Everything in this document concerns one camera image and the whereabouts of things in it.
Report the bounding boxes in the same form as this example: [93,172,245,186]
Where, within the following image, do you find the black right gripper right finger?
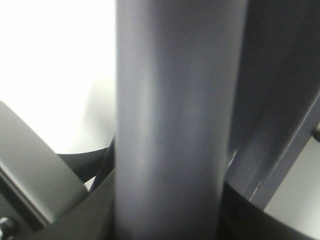
[217,182,312,240]

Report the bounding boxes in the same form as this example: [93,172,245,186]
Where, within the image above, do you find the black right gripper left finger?
[37,172,115,240]

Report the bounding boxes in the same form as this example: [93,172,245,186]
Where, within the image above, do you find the purple hand brush black bristles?
[114,0,320,240]

